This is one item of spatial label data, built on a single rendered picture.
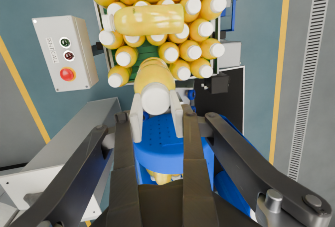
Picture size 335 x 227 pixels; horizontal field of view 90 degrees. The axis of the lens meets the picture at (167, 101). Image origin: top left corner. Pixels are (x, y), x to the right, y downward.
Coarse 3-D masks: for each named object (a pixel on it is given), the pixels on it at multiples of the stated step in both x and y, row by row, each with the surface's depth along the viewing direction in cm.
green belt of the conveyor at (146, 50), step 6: (144, 42) 66; (138, 48) 67; (144, 48) 67; (150, 48) 67; (156, 48) 67; (114, 54) 67; (144, 54) 68; (150, 54) 68; (156, 54) 68; (114, 60) 67; (138, 60) 68; (132, 66) 69; (138, 66) 69; (132, 72) 70; (132, 78) 71; (192, 78) 75
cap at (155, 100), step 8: (152, 88) 21; (160, 88) 21; (144, 96) 21; (152, 96) 22; (160, 96) 22; (168, 96) 22; (144, 104) 22; (152, 104) 22; (160, 104) 22; (168, 104) 22; (152, 112) 22; (160, 112) 22
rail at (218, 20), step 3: (216, 18) 60; (219, 18) 58; (216, 21) 60; (219, 21) 59; (216, 24) 60; (219, 24) 59; (216, 27) 61; (219, 27) 59; (216, 30) 61; (219, 30) 60; (216, 33) 61; (219, 33) 60; (216, 36) 62; (219, 36) 60; (219, 39) 61; (216, 60) 64; (216, 63) 64; (216, 66) 65; (216, 69) 65; (216, 72) 66
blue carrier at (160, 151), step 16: (144, 128) 61; (160, 128) 60; (144, 144) 52; (160, 144) 51; (176, 144) 51; (144, 160) 51; (160, 160) 47; (176, 160) 46; (208, 160) 52; (144, 176) 69
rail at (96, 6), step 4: (96, 4) 53; (96, 8) 54; (96, 12) 54; (100, 12) 57; (100, 16) 56; (100, 20) 55; (100, 24) 55; (100, 28) 56; (104, 48) 58; (104, 52) 59; (108, 52) 61; (108, 56) 61; (108, 60) 60; (108, 64) 60; (108, 68) 61
